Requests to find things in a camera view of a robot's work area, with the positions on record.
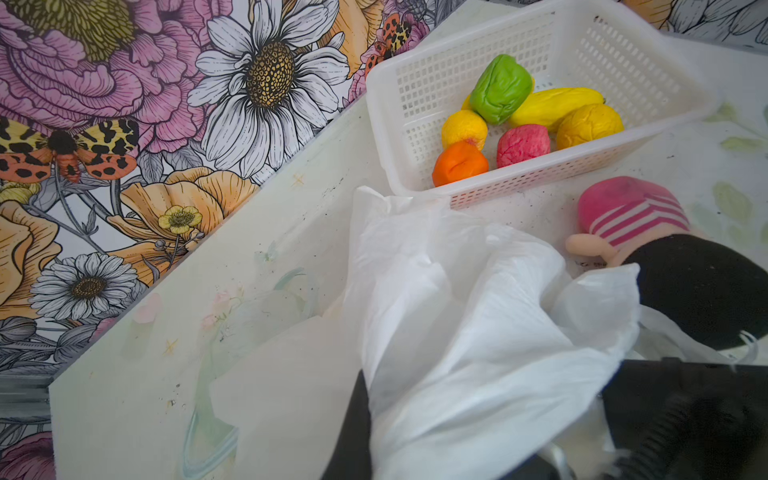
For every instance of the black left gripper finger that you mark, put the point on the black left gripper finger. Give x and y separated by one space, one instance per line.
351 458

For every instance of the white plastic bag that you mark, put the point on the white plastic bag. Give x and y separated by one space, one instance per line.
478 348

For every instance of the orange toy orange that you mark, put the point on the orange toy orange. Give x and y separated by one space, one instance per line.
459 161

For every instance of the peach toy fruit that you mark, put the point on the peach toy fruit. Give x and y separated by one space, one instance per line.
464 126

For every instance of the pink toy strawberry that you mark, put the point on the pink toy strawberry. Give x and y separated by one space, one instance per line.
521 144

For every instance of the yellow toy corn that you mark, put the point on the yellow toy corn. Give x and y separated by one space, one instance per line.
549 107

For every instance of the green toy leaf fruit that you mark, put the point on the green toy leaf fruit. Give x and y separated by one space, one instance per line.
501 89

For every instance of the yellow toy lemon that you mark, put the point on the yellow toy lemon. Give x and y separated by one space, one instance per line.
587 123

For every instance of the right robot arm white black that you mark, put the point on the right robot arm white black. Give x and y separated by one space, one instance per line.
671 419

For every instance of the pink toy food piece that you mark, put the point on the pink toy food piece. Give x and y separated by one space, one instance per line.
626 220

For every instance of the white plastic mesh basket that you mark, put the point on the white plastic mesh basket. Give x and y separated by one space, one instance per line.
601 45

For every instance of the aluminium corner post left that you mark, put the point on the aluminium corner post left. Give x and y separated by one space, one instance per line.
25 397

